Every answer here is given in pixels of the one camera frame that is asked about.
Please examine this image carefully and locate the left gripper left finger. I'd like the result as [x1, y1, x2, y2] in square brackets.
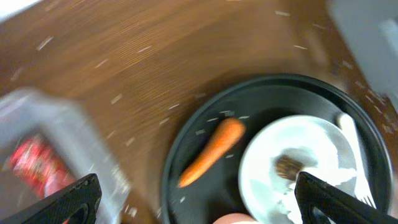
[1, 174, 102, 224]

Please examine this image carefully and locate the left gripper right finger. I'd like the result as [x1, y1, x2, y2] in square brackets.
[295, 172, 397, 224]

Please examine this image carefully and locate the red snack wrapper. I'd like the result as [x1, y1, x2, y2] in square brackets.
[8, 136, 75, 198]

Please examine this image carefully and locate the brown food scrap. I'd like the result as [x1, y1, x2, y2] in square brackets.
[274, 155, 304, 181]

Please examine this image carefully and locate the grey round plate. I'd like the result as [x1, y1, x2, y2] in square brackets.
[238, 115, 356, 223]

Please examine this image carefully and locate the orange carrot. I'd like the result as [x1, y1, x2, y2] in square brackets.
[178, 118, 246, 188]

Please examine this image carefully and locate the clear plastic waste bin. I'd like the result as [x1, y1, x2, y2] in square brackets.
[1, 88, 131, 223]

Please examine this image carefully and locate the grey dishwasher rack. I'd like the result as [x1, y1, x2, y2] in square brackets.
[327, 0, 397, 108]

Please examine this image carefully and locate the white plastic fork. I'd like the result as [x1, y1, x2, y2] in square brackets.
[336, 113, 376, 208]

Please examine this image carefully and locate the black round tray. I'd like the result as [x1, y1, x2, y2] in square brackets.
[161, 74, 392, 223]

